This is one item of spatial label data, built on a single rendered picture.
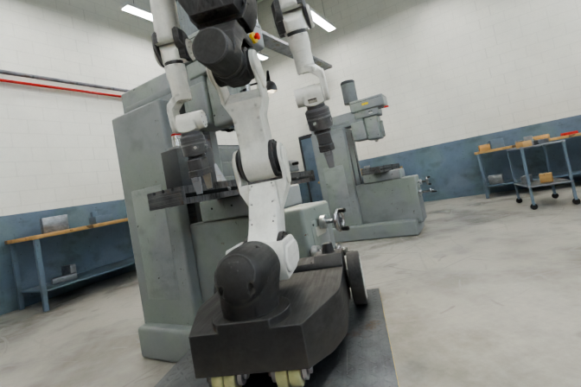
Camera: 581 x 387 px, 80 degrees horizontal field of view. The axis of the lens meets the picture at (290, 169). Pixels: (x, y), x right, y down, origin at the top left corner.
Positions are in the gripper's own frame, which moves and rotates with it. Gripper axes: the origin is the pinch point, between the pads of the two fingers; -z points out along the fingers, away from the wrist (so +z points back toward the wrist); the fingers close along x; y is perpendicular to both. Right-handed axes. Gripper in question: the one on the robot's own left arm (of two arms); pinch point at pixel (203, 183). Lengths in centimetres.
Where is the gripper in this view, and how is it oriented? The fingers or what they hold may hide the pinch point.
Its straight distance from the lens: 132.1
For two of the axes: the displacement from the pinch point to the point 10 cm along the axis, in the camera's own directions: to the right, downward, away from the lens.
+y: -9.7, 2.0, 1.3
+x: 1.1, -1.3, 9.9
